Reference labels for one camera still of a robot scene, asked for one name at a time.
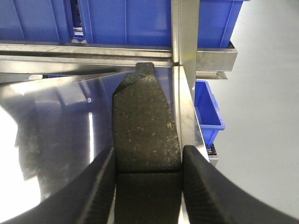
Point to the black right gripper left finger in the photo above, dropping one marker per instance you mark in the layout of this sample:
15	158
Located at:
74	190

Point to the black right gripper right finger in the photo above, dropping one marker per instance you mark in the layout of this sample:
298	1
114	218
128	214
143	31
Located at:
211	198

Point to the grey brake pad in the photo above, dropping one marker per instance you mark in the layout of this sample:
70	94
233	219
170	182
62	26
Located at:
148	155

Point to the small blue bin under table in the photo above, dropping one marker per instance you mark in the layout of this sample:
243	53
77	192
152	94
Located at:
208	113

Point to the blue plastic bin right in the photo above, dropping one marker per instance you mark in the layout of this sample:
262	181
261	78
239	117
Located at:
148	22

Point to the blue plastic bin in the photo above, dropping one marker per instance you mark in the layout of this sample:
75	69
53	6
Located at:
36	20
148	22

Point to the blue plastic bin left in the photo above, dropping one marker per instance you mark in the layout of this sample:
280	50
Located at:
36	20

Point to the stainless steel rack frame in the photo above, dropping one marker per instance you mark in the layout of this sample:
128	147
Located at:
21	59

